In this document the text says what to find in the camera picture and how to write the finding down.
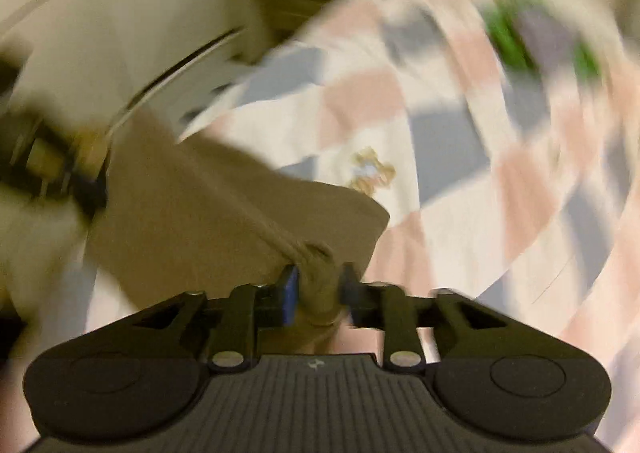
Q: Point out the olive brown long-sleeve shirt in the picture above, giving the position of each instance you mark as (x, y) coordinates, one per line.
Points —
(200, 213)

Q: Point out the grey cloth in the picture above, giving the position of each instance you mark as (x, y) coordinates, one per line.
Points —
(545, 33)

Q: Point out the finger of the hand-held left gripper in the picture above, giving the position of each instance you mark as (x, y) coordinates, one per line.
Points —
(89, 193)

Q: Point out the checkered patchwork quilt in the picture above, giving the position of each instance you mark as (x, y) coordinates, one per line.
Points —
(440, 133)

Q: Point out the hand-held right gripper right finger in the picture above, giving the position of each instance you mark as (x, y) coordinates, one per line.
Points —
(350, 298)

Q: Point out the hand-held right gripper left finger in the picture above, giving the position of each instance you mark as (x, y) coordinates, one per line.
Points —
(290, 295)

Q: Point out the green cloth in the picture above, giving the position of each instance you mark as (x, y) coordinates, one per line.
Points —
(502, 33)

